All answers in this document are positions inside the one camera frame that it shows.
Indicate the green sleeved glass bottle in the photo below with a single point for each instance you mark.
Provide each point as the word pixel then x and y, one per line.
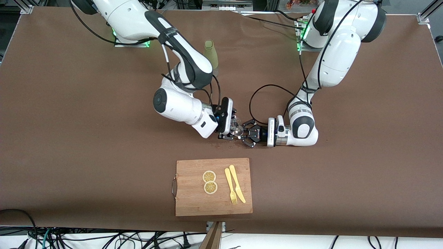
pixel 209 52

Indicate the spilled liquid droplets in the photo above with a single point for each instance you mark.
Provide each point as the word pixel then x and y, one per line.
pixel 225 143

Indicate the grey power strip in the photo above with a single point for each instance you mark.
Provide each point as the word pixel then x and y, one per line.
pixel 226 5

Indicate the yellow plastic knife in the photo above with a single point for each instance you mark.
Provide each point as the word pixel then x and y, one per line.
pixel 237 183

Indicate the yellow plastic fork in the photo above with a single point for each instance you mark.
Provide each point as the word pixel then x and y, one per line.
pixel 229 185

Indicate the steel double jigger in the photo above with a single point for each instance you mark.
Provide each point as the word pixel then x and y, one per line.
pixel 243 135

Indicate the brown table cover sheet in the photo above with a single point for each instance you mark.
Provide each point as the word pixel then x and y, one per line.
pixel 69 155

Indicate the clear glass measuring cup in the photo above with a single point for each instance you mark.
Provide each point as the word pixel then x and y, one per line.
pixel 238 126

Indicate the wooden cutting board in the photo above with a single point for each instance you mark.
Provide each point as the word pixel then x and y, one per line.
pixel 193 200

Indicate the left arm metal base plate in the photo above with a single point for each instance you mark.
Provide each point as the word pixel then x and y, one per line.
pixel 300 43

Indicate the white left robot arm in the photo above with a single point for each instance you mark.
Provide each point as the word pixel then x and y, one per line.
pixel 334 58

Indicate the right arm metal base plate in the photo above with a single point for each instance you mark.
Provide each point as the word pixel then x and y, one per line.
pixel 133 44

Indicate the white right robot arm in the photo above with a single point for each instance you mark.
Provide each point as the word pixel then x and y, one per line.
pixel 180 58

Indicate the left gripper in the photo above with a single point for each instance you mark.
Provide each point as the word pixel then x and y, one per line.
pixel 262 134

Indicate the aluminium frame corner bracket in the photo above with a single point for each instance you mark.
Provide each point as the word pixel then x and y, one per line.
pixel 427 14
pixel 27 6

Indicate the wooden post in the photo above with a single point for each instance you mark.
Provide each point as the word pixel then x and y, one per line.
pixel 211 238

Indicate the lemon slice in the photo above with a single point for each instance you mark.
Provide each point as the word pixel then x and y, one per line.
pixel 209 176
pixel 210 187

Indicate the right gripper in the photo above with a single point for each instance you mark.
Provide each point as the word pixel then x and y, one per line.
pixel 218 118

